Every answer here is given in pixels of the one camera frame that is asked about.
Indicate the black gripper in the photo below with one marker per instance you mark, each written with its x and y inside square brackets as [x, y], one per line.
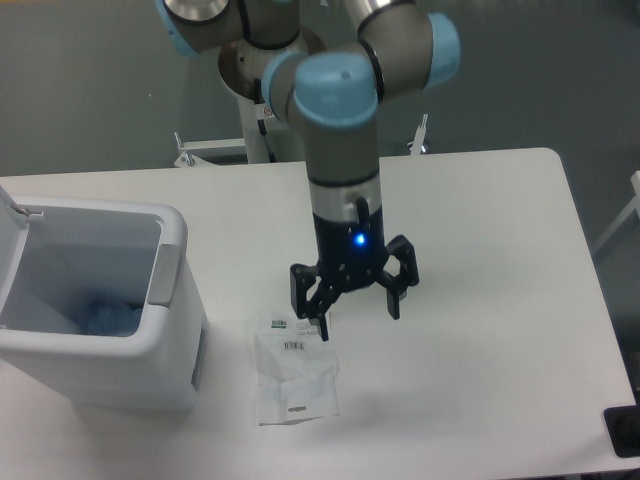
[351, 256]

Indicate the clear plastic packaging bag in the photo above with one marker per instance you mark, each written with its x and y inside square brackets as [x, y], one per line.
[296, 371]

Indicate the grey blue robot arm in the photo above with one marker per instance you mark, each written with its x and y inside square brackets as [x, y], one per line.
[330, 100]

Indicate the white trash can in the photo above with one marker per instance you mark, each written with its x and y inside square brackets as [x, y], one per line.
[134, 252]

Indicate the white trash can lid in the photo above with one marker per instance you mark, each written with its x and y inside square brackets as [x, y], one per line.
[15, 227]

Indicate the black device at table edge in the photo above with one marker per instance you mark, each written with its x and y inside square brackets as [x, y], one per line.
[623, 428]

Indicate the white pedestal base frame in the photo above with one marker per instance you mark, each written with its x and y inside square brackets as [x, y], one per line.
[215, 147]

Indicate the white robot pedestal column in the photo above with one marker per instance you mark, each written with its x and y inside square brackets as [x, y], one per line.
[241, 66]

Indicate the white frame at right edge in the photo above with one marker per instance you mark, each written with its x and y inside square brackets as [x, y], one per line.
[622, 225]

